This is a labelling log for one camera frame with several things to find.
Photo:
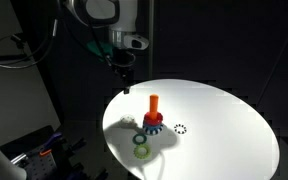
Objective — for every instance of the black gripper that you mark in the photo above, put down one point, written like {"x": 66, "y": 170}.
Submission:
{"x": 122, "y": 63}

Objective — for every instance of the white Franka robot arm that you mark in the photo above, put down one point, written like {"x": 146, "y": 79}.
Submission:
{"x": 125, "y": 16}

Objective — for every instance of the blue gear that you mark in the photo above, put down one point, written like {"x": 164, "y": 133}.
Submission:
{"x": 152, "y": 132}

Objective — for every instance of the grey vertical pole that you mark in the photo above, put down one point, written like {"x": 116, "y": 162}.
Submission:
{"x": 151, "y": 40}

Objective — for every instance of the dark perforated breadboard plate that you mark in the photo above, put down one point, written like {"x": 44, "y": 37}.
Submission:
{"x": 40, "y": 166}

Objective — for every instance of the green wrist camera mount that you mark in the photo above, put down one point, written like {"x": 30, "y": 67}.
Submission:
{"x": 97, "y": 48}

